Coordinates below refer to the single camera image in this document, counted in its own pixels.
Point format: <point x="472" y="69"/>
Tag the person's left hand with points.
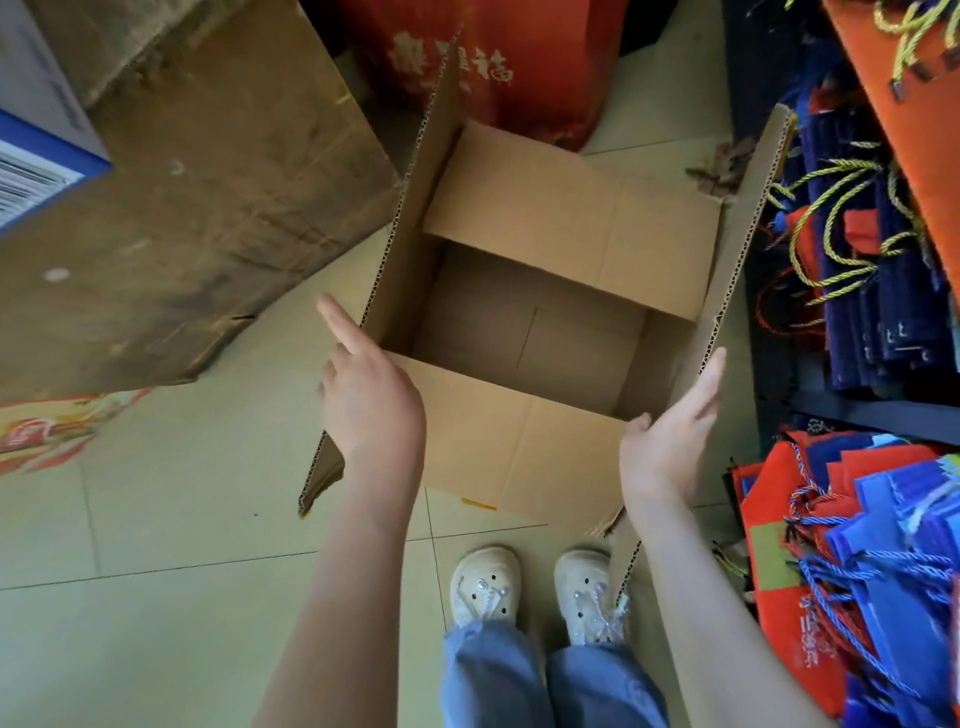
<point x="375" y="412"/>

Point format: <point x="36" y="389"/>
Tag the person's right hand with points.
<point x="667" y="450"/>

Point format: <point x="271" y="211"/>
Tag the grey metal shelf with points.
<point x="885" y="420"/>

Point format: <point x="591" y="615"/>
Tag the person's right forearm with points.
<point x="720" y="637"/>

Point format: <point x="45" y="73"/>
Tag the person's left forearm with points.
<point x="345" y="622"/>

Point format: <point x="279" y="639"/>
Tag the person's right shoe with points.
<point x="589" y="592"/>

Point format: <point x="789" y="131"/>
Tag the person's shoe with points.
<point x="589" y="592"/>
<point x="484" y="585"/>

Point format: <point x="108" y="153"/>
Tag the person's left shoe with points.
<point x="484" y="585"/>

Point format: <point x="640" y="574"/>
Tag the dark brown cardboard box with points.
<point x="210" y="210"/>

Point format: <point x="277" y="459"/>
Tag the blue white barcode box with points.
<point x="37" y="150"/>

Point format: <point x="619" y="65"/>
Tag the bunch of navy gift bags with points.
<point x="900" y="315"/>

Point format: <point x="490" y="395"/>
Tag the red white drink carton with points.
<point x="52" y="431"/>

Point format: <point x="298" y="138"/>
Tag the red plastic bag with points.
<point x="525" y="60"/>

